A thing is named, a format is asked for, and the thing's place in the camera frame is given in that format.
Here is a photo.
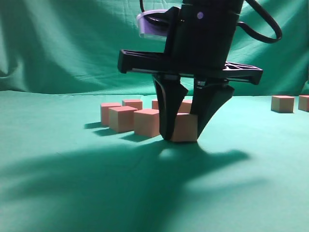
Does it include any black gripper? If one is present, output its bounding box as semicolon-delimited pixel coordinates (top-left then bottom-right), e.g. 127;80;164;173
117;0;263;141

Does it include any placed pink cube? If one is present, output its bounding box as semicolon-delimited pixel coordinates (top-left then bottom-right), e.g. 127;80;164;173
109;106;137;132
122;99;143;110
100;102;121;126
178;100;192;114
152;99;159;110

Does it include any green cloth backdrop and cover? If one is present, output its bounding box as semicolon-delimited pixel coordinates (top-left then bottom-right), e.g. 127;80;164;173
0;0;309;232

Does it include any purple wrist camera housing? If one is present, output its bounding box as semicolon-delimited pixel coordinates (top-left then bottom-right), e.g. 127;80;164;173
136;9;169;41

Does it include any black cable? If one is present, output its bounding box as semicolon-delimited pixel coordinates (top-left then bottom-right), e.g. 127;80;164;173
238;0;283;44

